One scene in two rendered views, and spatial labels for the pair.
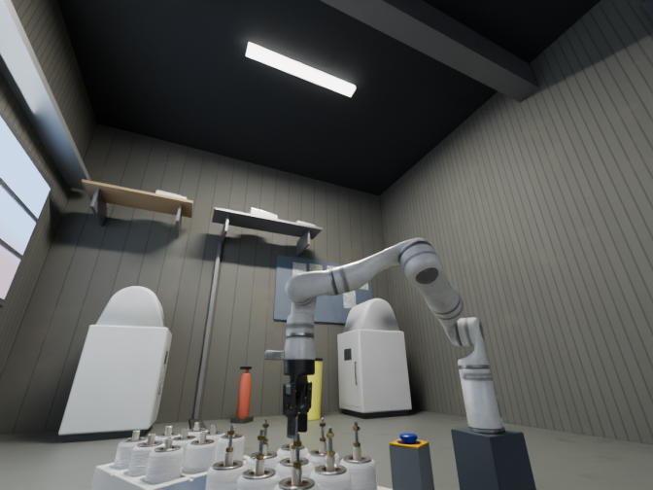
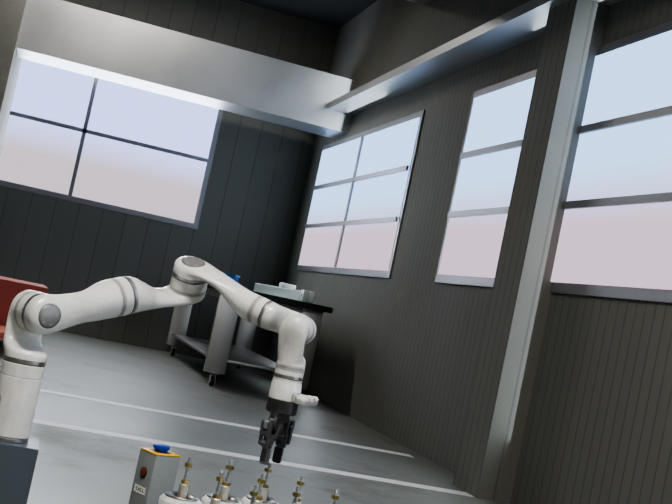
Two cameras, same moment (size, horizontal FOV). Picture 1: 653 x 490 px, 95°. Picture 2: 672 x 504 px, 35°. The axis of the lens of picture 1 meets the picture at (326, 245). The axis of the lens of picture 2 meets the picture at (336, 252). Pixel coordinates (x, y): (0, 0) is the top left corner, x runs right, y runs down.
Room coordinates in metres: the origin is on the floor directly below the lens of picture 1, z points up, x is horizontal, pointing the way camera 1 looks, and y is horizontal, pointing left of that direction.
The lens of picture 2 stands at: (3.27, 0.54, 0.73)
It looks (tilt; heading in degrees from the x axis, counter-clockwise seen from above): 3 degrees up; 189
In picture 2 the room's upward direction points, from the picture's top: 12 degrees clockwise
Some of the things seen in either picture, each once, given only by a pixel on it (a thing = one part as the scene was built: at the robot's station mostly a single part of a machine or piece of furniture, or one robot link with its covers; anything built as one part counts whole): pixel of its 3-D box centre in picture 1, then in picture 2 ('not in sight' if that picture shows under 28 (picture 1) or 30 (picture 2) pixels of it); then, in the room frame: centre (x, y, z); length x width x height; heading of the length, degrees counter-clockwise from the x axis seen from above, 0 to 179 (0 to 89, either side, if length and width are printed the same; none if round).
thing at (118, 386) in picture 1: (129, 356); not in sight; (2.96, 1.85, 0.62); 0.63 x 0.56 x 1.24; 115
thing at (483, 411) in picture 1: (479, 399); (15, 400); (1.04, -0.47, 0.39); 0.09 x 0.09 x 0.17; 25
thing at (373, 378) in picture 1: (369, 354); not in sight; (4.05, -0.54, 0.68); 0.70 x 0.58 x 1.35; 115
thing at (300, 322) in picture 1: (301, 307); (293, 346); (0.78, 0.07, 0.62); 0.09 x 0.07 x 0.15; 171
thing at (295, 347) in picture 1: (292, 346); (293, 388); (0.77, 0.09, 0.52); 0.11 x 0.09 x 0.06; 76
